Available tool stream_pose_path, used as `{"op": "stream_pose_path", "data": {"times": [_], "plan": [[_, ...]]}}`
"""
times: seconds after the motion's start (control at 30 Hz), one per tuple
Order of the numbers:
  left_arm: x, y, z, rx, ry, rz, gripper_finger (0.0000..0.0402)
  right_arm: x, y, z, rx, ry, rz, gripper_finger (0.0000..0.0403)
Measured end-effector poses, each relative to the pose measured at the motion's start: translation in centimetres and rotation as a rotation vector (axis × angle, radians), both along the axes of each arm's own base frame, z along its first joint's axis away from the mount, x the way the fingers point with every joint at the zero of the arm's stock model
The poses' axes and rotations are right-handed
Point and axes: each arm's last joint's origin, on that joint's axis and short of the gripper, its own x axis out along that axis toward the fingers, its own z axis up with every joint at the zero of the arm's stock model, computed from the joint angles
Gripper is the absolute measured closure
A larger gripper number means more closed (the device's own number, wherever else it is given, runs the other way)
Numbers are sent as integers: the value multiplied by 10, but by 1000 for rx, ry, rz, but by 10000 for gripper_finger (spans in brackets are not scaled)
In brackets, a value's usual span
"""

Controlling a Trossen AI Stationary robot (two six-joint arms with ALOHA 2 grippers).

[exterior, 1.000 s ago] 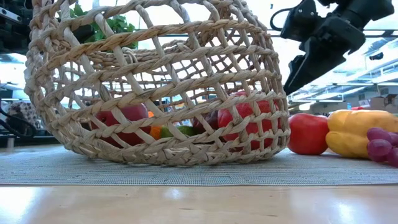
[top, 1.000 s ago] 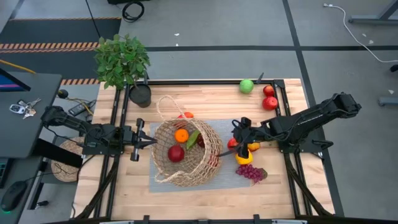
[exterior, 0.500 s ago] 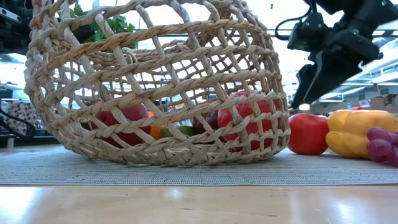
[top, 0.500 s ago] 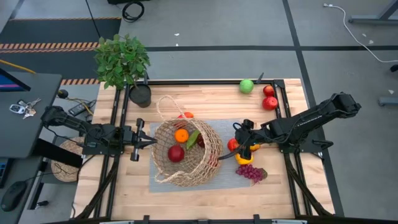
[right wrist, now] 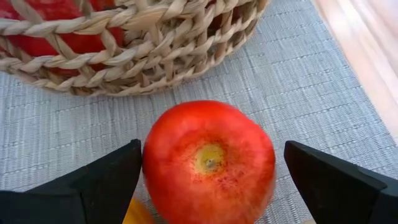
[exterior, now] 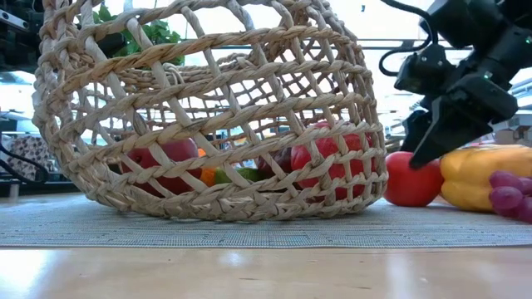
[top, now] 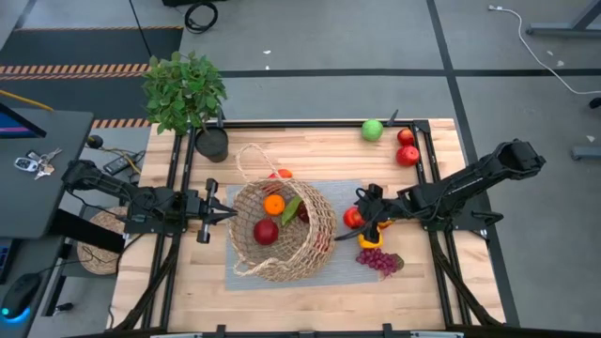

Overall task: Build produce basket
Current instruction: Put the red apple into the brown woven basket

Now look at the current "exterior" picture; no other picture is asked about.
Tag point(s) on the patterned fabric item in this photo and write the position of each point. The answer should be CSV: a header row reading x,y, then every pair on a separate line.
x,y
29,153

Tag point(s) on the grey woven placemat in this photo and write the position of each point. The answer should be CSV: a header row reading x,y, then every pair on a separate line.
x,y
266,234

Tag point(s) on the deep red apple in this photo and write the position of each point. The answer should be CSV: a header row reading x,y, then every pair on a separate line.
x,y
183,151

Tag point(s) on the elongated green fruit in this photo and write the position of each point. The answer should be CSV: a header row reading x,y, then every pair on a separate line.
x,y
247,174

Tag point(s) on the yellow bell pepper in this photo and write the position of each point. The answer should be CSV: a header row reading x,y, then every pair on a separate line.
x,y
469,178

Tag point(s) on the bright red apple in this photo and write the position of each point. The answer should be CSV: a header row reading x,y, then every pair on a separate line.
x,y
328,146

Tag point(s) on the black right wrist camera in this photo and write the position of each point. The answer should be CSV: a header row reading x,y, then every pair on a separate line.
x,y
424,68

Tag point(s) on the green potted plant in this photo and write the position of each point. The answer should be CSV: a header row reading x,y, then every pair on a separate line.
x,y
160,33

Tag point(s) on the purple grape bunch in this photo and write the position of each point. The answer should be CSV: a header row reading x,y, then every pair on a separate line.
x,y
505,197

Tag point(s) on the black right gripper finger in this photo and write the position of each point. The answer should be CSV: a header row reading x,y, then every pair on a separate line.
x,y
413,128
449,124

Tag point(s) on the woven wicker basket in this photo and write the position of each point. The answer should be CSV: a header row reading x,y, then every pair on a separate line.
x,y
249,207

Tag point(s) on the orange fruit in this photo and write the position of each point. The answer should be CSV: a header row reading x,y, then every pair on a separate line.
x,y
206,176

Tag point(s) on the red tomato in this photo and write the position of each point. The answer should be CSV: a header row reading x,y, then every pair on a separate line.
x,y
411,187

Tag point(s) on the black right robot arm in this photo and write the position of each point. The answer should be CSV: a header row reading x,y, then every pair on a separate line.
x,y
465,21

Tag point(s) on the cardboard box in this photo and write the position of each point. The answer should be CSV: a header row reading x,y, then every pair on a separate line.
x,y
503,136
524,133

